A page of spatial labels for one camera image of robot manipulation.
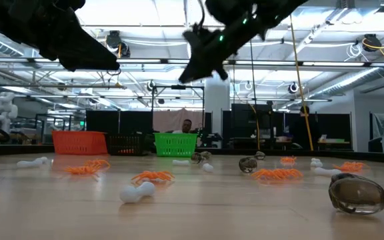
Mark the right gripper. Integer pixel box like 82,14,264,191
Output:
178,41,236,84

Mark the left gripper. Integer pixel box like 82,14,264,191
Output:
21,0,120,72

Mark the long ceiling light strip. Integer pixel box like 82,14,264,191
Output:
0,57,384,68

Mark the person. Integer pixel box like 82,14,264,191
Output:
290,105,317,150
173,119,195,135

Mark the pink cloth curtain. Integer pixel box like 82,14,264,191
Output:
152,108,203,134

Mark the black partition panel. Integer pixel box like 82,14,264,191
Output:
283,113,352,143
85,110,153,136
221,103,273,149

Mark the green plastic basket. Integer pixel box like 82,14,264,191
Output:
153,133,199,158

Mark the orange plastic basket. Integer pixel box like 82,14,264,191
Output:
51,130,109,156

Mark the black plastic basket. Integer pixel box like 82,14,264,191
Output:
105,133,156,157

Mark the wooden background table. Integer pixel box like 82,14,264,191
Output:
317,135,350,147

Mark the black metal rig frame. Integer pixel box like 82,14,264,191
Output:
151,85,205,147

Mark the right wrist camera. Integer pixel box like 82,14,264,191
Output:
182,28,215,51

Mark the black hanging cable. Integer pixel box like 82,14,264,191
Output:
248,38,261,151

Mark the black right camera cable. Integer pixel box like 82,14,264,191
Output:
197,0,207,31

